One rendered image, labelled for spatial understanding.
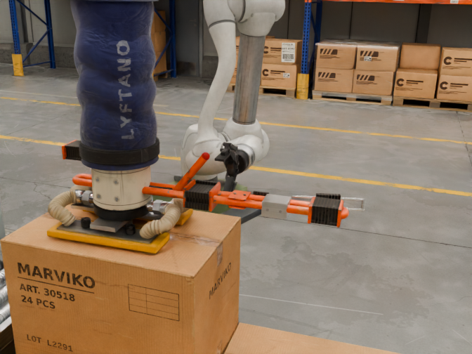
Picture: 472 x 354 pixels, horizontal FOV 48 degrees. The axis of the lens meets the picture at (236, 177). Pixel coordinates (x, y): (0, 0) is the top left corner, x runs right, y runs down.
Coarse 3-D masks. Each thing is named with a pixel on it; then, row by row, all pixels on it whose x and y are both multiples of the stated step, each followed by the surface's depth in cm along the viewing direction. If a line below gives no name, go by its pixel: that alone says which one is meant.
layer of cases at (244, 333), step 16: (240, 336) 178; (256, 336) 178; (272, 336) 178; (288, 336) 178; (304, 336) 178; (224, 352) 170; (240, 352) 170; (256, 352) 170; (272, 352) 171; (288, 352) 171; (304, 352) 171; (320, 352) 171; (336, 352) 171; (352, 352) 171; (368, 352) 172; (384, 352) 172
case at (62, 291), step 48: (0, 240) 153; (48, 240) 153; (192, 240) 155; (48, 288) 153; (96, 288) 147; (144, 288) 142; (192, 288) 137; (48, 336) 159; (96, 336) 153; (144, 336) 147; (192, 336) 142
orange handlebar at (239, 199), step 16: (80, 176) 161; (144, 192) 153; (160, 192) 152; (176, 192) 150; (224, 192) 151; (240, 192) 150; (240, 208) 146; (256, 208) 145; (288, 208) 142; (304, 208) 141
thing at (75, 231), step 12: (60, 228) 153; (72, 228) 153; (84, 228) 153; (120, 228) 154; (132, 228) 149; (84, 240) 150; (96, 240) 149; (108, 240) 148; (120, 240) 148; (132, 240) 147; (144, 240) 147; (156, 240) 148; (156, 252) 145
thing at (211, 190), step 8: (192, 184) 153; (200, 184) 154; (208, 184) 154; (216, 184) 151; (184, 192) 148; (192, 192) 146; (200, 192) 146; (208, 192) 148; (216, 192) 150; (184, 200) 149; (192, 200) 148; (200, 200) 148; (208, 200) 147; (192, 208) 148; (200, 208) 147; (208, 208) 147
